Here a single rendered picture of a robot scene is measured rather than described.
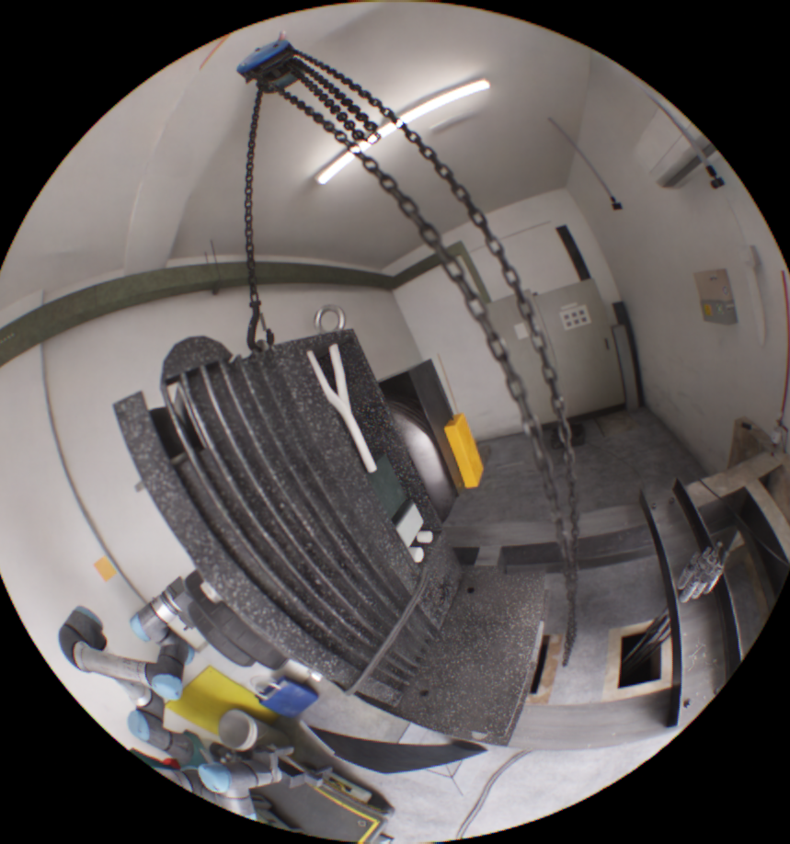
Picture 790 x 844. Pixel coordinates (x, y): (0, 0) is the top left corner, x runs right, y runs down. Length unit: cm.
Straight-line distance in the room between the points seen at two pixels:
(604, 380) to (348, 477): 316
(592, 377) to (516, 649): 299
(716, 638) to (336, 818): 137
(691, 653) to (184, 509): 110
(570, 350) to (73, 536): 417
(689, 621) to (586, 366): 280
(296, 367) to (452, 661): 68
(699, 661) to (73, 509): 221
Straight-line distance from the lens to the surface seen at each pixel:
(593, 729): 86
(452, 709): 63
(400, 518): 54
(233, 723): 199
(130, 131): 148
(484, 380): 344
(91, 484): 153
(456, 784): 155
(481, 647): 66
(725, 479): 145
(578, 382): 324
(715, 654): 99
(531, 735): 85
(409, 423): 53
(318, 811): 150
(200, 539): 30
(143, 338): 168
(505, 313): 307
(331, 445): 38
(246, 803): 78
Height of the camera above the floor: 151
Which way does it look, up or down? 12 degrees down
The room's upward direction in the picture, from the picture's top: 24 degrees counter-clockwise
